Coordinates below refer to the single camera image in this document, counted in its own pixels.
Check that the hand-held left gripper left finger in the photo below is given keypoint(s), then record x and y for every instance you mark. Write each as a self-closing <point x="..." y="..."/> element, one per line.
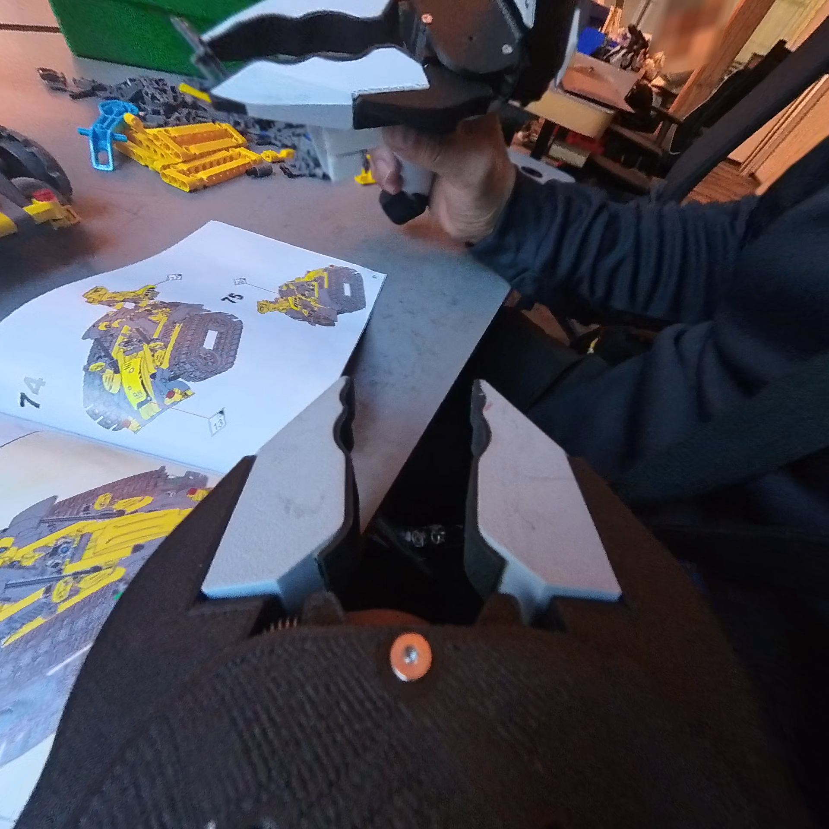
<point x="279" y="518"/>

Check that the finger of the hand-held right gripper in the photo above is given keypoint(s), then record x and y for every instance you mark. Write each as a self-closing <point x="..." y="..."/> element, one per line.
<point x="311" y="91"/>
<point x="311" y="36"/>

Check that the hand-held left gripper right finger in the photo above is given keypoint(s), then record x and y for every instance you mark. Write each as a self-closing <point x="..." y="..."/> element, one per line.
<point x="538" y="518"/>

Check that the pile of grey brick parts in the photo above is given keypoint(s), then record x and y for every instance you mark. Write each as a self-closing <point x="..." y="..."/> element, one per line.
<point x="156" y="93"/>

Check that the yellow grey brick toy vehicle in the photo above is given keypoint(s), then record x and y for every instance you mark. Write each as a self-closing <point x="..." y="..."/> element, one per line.
<point x="33" y="169"/>

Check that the person's right forearm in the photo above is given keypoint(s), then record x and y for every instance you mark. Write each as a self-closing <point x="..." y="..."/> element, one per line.
<point x="609" y="253"/>

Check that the person's right hand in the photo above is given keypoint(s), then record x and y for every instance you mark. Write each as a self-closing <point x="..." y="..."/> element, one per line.
<point x="473" y="175"/>

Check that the yellow brick panel assembly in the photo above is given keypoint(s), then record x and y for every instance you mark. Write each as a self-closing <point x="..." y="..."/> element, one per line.
<point x="194" y="149"/>

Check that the white instruction booklet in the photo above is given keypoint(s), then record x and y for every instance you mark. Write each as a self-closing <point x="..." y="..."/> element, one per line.
<point x="259" y="376"/>

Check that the green plastic bin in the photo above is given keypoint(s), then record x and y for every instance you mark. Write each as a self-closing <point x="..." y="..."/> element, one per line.
<point x="130" y="26"/>

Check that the person's dark clothed torso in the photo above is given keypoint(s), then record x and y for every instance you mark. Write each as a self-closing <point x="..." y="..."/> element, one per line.
<point x="726" y="428"/>

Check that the blue brick separator tool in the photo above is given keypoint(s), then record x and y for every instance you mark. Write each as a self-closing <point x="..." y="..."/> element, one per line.
<point x="104" y="130"/>

